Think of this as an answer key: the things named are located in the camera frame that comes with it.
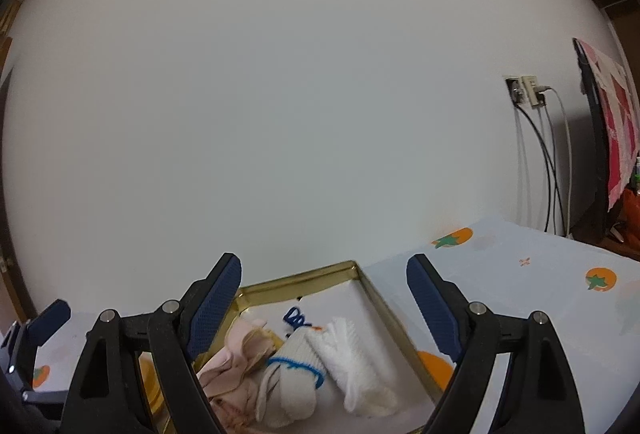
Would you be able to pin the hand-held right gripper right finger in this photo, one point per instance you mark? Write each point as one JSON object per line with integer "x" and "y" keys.
{"x": 435, "y": 309}

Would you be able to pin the wall socket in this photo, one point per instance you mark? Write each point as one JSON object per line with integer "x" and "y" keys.
{"x": 514, "y": 90}

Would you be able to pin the fruit print tablecloth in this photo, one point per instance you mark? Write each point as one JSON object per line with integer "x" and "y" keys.
{"x": 525, "y": 294}

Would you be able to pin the black monitor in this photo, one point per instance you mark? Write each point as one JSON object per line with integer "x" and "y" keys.
{"x": 595, "y": 164}

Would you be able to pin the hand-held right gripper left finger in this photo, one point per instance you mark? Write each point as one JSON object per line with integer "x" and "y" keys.
{"x": 215, "y": 309}

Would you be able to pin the pink patchwork cloth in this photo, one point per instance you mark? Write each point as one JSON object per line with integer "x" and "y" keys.
{"x": 620, "y": 134}

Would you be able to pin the white ribbed sock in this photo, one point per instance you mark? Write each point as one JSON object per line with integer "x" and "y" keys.
{"x": 355, "y": 364}

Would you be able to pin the round gold tin pink label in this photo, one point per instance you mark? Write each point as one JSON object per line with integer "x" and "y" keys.
{"x": 147, "y": 384}

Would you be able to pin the orange object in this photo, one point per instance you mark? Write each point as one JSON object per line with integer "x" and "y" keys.
{"x": 631, "y": 224}

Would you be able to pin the white sock blue trim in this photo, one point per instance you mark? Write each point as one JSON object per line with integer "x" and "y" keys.
{"x": 290, "y": 379}

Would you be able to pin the gold rectangular tin box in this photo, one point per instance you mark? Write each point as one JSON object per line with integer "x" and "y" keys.
{"x": 300, "y": 283}

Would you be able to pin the white plug adapter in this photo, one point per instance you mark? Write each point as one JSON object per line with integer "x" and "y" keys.
{"x": 532, "y": 90}

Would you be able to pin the pink sock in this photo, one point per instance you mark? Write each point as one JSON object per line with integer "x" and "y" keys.
{"x": 235, "y": 364}

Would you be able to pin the green bottle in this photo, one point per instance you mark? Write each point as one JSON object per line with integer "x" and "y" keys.
{"x": 636, "y": 176}

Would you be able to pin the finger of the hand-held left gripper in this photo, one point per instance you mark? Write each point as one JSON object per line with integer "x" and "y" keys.
{"x": 50, "y": 319}

